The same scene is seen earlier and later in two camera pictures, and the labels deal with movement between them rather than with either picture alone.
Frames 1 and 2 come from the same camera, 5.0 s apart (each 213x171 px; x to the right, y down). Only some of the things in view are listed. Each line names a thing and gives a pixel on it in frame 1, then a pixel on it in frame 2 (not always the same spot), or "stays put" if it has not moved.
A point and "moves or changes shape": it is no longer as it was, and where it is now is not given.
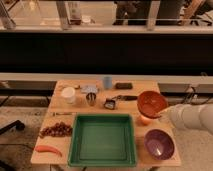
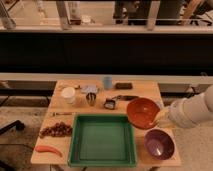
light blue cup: x=107 y=82 stays put
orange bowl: x=150 y=103 moves or changes shape
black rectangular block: x=124 y=85 stays put
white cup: x=68 y=94 stays put
